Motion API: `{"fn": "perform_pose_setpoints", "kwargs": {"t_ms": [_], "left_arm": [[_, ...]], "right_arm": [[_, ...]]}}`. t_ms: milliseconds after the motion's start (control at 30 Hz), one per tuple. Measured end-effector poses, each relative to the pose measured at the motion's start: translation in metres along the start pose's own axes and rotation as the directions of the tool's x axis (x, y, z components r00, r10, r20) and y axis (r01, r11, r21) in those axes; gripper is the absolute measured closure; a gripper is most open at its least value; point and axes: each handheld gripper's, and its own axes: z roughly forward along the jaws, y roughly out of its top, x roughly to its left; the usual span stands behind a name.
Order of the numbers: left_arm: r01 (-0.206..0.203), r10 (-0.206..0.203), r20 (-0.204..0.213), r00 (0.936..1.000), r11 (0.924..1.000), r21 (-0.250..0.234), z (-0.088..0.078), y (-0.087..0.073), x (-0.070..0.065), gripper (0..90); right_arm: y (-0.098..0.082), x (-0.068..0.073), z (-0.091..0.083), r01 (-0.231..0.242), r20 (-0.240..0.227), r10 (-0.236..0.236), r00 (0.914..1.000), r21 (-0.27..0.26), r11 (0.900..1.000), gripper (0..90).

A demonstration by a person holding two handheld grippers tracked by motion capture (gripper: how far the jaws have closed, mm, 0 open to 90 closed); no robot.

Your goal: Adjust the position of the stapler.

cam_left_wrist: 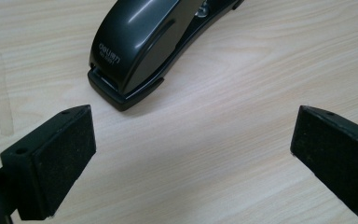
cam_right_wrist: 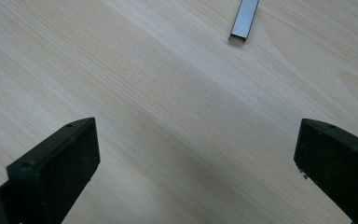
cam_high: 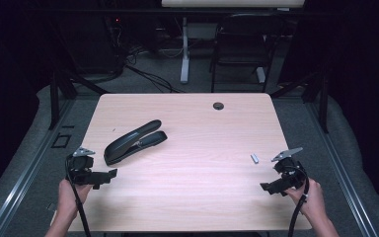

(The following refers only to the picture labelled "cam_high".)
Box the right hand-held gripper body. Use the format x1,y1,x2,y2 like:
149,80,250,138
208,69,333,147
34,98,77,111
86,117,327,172
270,146,310,193

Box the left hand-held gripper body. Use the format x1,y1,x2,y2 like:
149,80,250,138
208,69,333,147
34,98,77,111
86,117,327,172
66,146,112,186

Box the black stapler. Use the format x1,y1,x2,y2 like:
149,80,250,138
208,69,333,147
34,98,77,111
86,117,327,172
103,118,169,167

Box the person's left hand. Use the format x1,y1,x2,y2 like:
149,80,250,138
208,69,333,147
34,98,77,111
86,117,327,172
56,179,94,221

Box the person's right hand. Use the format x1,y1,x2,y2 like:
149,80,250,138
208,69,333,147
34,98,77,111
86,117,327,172
284,177,328,225

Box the short white desk foot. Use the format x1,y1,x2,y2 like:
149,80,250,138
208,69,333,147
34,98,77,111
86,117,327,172
256,66,267,84

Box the black computer tower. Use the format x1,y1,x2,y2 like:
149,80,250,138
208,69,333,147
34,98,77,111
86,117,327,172
60,13,121,76

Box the black folding chair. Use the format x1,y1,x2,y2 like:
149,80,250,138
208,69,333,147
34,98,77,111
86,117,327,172
208,13,286,94

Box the white desk leg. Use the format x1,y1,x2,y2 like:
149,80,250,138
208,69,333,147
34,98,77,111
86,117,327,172
180,16,191,85

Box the left hand-held gripper black cable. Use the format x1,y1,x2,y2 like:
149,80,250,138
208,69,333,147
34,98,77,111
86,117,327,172
64,154,93,237

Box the hand-held gripper black cable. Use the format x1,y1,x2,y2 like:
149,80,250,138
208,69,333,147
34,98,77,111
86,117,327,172
287,164,311,237
64,154,93,237

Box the right hand-held gripper black cable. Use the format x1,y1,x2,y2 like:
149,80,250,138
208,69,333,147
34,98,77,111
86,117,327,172
287,164,311,237

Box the aluminium floor rail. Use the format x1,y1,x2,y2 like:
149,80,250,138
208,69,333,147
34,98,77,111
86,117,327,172
303,98,379,237
0,98,77,237

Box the black metal frame stand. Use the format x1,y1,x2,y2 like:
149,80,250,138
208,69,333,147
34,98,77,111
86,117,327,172
269,69,331,134
47,69,111,131

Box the black floor cables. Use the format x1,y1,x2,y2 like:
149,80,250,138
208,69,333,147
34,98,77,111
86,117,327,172
123,63,186,94

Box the white floor cable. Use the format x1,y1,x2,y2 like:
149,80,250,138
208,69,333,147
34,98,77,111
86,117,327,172
157,46,184,59

